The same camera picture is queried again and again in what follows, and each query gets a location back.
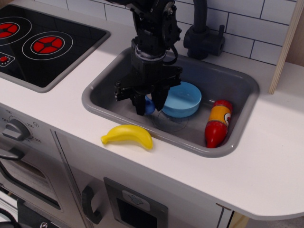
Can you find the light wooden side post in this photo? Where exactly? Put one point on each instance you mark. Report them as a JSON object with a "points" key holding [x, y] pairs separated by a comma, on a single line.
{"points": [[293, 46]]}

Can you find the grey oven knob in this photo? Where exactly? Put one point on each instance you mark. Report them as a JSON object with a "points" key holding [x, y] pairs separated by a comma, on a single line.
{"points": [[15, 130]]}

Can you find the black toy stovetop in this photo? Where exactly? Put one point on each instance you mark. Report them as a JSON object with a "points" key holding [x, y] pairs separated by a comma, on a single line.
{"points": [[38, 50]]}

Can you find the dark grey cabinet handle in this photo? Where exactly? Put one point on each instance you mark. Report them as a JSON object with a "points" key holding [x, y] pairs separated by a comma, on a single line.
{"points": [[87, 196]]}

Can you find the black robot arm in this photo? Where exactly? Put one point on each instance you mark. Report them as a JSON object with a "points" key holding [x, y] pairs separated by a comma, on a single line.
{"points": [[157, 32]]}

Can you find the grey oven door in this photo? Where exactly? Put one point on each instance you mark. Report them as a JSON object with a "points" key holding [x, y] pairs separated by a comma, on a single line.
{"points": [[30, 174]]}

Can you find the dark grey toy faucet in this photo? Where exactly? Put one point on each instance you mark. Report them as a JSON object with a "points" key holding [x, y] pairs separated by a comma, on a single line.
{"points": [[198, 39]]}

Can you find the black base plate with screw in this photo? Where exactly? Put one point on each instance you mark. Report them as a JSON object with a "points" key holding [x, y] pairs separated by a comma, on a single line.
{"points": [[29, 218]]}

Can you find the blue handled toy spoon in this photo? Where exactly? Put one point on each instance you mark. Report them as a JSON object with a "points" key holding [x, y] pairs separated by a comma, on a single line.
{"points": [[149, 106]]}

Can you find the yellow toy banana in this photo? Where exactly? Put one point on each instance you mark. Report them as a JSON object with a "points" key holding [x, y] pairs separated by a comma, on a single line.
{"points": [[129, 132]]}

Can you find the grey plastic sink basin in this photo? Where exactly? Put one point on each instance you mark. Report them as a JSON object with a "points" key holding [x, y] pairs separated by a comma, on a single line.
{"points": [[214, 82]]}

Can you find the grey dispenser panel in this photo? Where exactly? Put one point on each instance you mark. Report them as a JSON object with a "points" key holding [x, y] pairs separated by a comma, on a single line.
{"points": [[134, 209]]}

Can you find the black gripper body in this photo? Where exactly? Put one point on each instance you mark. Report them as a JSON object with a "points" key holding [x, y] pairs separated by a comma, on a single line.
{"points": [[144, 76]]}

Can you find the light blue plastic bowl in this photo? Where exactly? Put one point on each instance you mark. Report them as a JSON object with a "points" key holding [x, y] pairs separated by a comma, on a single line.
{"points": [[182, 100]]}

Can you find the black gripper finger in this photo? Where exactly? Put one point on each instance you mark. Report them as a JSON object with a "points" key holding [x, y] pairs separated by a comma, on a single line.
{"points": [[159, 96], [138, 102]]}

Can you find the red toy ketchup bottle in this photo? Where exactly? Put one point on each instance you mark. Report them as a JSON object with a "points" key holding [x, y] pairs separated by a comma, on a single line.
{"points": [[217, 126]]}

